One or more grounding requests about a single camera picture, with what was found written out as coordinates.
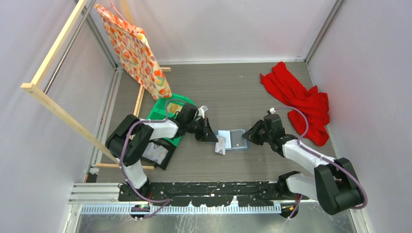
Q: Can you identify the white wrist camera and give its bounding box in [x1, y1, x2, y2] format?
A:
[267, 108, 276, 115]
[197, 105, 208, 118]

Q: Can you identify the black tray with paper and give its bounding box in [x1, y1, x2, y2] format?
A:
[141, 138, 176, 170]

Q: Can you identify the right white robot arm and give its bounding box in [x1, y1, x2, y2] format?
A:
[242, 114, 367, 215]

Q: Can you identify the wooden frame rack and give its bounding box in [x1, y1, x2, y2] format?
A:
[20, 0, 171, 170]

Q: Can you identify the white VIP credit card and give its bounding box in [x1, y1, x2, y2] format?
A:
[215, 135, 226, 155]

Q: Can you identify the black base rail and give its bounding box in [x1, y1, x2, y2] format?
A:
[118, 181, 309, 207]

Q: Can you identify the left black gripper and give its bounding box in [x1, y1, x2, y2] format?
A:
[186, 116, 218, 143]

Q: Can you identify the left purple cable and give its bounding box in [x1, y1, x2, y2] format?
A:
[118, 99, 190, 221]

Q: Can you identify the red cloth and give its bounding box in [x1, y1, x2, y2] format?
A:
[260, 62, 330, 147]

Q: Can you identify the floral orange fabric bag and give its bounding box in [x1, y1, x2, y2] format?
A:
[94, 4, 172, 100]

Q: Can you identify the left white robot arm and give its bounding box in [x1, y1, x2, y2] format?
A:
[105, 103, 218, 201]

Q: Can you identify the dark grey credit card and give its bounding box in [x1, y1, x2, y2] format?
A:
[230, 129, 247, 150]

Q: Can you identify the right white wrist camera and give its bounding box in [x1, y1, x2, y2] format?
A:
[267, 108, 276, 115]

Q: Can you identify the green plastic bin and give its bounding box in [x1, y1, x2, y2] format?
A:
[147, 94, 194, 147]

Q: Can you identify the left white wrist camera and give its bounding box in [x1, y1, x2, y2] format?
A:
[197, 105, 208, 118]

